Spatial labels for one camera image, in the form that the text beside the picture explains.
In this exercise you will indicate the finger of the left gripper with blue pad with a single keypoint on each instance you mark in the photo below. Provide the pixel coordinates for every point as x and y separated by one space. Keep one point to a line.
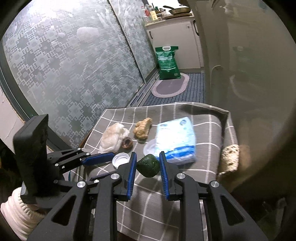
96 159
101 176

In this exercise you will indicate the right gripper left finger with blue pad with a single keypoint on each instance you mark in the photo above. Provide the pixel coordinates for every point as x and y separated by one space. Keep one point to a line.
124 179

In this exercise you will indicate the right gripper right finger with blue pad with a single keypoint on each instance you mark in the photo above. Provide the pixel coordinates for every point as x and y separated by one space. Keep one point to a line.
171 189

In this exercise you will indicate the white bottle cap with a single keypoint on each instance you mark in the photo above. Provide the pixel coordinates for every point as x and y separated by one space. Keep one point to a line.
120 159

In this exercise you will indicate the brown nut shell half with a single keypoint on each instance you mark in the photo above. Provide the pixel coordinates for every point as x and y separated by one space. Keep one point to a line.
127 143

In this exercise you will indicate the dark green avocado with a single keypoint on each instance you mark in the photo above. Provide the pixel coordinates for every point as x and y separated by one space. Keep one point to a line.
148 166

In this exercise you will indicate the clear plastic lid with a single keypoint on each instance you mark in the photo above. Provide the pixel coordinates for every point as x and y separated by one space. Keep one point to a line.
151 147

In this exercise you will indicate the white paper towel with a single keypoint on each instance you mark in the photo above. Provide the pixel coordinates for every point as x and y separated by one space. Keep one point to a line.
112 138

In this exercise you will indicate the tan ginger root piece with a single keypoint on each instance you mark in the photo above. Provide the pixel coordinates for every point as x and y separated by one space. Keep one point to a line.
142 128

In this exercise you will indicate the blue white tissue pack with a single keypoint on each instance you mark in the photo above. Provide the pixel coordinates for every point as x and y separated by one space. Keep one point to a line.
176 138

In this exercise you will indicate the white kitchen cabinet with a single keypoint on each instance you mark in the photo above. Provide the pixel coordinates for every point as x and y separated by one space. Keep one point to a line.
183 33

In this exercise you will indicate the grey checked tablecloth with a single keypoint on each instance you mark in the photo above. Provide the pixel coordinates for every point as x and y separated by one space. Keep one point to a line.
148 215

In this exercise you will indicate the white knitted sleeve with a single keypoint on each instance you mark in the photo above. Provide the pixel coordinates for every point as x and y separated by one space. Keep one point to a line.
22 218

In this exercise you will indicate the oval purple floor mat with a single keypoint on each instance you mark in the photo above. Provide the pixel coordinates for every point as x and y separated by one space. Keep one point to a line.
171 87

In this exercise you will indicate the striped blue floor rug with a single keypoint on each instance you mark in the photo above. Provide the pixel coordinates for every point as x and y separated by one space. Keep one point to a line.
189 88

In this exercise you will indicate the green rice bag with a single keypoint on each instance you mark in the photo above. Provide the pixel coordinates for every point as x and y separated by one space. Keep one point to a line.
168 68

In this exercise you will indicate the patterned frosted glass sliding door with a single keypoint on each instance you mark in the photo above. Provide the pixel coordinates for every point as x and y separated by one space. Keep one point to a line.
72 60

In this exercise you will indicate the bottles on counter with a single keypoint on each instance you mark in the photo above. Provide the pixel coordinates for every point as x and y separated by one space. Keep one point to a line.
150 15

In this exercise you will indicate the frying pan on counter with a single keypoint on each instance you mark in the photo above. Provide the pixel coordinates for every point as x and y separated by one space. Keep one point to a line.
175 11

